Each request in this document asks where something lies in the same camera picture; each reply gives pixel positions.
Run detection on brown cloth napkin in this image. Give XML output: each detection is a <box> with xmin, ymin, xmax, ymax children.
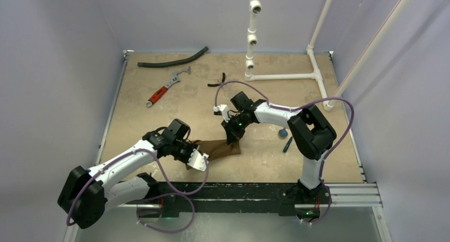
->
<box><xmin>185</xmin><ymin>140</ymin><xmax>241</xmax><ymax>169</ymax></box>

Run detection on blue spoon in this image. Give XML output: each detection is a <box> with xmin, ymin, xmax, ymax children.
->
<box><xmin>278</xmin><ymin>128</ymin><xmax>289</xmax><ymax>139</ymax></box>

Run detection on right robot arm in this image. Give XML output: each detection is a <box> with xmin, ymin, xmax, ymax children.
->
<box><xmin>213</xmin><ymin>92</ymin><xmax>337</xmax><ymax>203</ymax></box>

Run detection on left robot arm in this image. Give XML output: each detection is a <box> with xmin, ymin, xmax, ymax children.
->
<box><xmin>57</xmin><ymin>119</ymin><xmax>209</xmax><ymax>229</ymax></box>

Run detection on black pliers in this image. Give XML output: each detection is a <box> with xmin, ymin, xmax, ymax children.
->
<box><xmin>207</xmin><ymin>72</ymin><xmax>226</xmax><ymax>88</ymax></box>

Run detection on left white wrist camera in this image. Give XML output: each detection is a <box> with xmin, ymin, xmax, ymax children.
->
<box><xmin>187</xmin><ymin>149</ymin><xmax>209</xmax><ymax>172</ymax></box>

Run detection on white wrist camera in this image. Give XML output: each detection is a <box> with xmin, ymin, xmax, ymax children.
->
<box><xmin>213</xmin><ymin>105</ymin><xmax>230</xmax><ymax>123</ymax></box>
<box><xmin>187</xmin><ymin>149</ymin><xmax>209</xmax><ymax>172</ymax></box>

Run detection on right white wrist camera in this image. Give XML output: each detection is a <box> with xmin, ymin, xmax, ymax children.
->
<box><xmin>213</xmin><ymin>105</ymin><xmax>230</xmax><ymax>123</ymax></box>

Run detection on red handled adjustable wrench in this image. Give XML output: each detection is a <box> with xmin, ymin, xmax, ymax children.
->
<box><xmin>145</xmin><ymin>66</ymin><xmax>191</xmax><ymax>108</ymax></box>

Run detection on black rubber hose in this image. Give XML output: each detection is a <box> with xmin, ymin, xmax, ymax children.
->
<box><xmin>137</xmin><ymin>46</ymin><xmax>210</xmax><ymax>69</ymax></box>

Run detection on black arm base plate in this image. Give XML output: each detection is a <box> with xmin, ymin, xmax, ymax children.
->
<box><xmin>131</xmin><ymin>182</ymin><xmax>332</xmax><ymax>220</ymax></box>

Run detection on white PVC pipe frame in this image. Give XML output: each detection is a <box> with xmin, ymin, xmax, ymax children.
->
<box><xmin>244</xmin><ymin>0</ymin><xmax>421</xmax><ymax>111</ymax></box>

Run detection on aluminium frame rail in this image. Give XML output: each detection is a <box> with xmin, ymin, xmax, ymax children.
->
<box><xmin>95</xmin><ymin>51</ymin><xmax>383</xmax><ymax>233</ymax></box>

